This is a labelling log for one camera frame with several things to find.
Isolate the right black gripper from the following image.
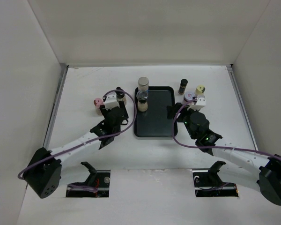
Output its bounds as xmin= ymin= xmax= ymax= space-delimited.
xmin=167 ymin=102 xmax=200 ymax=140

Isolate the clear top pepper grinder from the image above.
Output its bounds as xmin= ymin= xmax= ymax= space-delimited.
xmin=136 ymin=90 xmax=148 ymax=112

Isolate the silver lid grain bottle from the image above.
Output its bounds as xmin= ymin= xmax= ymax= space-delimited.
xmin=138 ymin=77 xmax=149 ymax=92

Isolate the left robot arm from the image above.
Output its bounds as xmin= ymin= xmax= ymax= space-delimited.
xmin=18 ymin=101 xmax=129 ymax=199

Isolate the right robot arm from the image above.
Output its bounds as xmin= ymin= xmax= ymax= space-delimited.
xmin=167 ymin=103 xmax=281 ymax=206

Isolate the black lid bottle rear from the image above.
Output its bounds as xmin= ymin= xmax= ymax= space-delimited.
xmin=116 ymin=87 xmax=127 ymax=105

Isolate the pink cap spice bottle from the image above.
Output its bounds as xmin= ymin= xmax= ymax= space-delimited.
xmin=93 ymin=98 xmax=104 ymax=116

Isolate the white lid sauce jar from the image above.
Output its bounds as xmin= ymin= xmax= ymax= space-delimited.
xmin=182 ymin=91 xmax=196 ymax=105

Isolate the black cap spice jar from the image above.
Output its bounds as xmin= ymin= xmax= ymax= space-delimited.
xmin=178 ymin=79 xmax=188 ymax=95

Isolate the black rectangular tray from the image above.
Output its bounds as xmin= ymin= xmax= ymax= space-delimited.
xmin=133 ymin=86 xmax=178 ymax=138

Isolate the yellow cap spice bottle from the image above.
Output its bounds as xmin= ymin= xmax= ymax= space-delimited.
xmin=195 ymin=85 xmax=206 ymax=96

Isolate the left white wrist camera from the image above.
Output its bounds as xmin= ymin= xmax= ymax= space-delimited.
xmin=104 ymin=92 xmax=119 ymax=110

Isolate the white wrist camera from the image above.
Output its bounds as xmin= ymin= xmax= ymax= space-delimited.
xmin=104 ymin=92 xmax=119 ymax=110
xmin=190 ymin=95 xmax=206 ymax=111

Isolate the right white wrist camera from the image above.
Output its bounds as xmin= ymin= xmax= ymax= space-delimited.
xmin=190 ymin=95 xmax=206 ymax=111

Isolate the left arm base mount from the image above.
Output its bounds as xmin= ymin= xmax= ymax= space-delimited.
xmin=66 ymin=162 xmax=111 ymax=198

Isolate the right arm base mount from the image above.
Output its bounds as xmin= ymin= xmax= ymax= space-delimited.
xmin=192 ymin=161 xmax=239 ymax=197

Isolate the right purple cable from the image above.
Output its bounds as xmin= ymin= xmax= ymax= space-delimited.
xmin=172 ymin=98 xmax=281 ymax=166

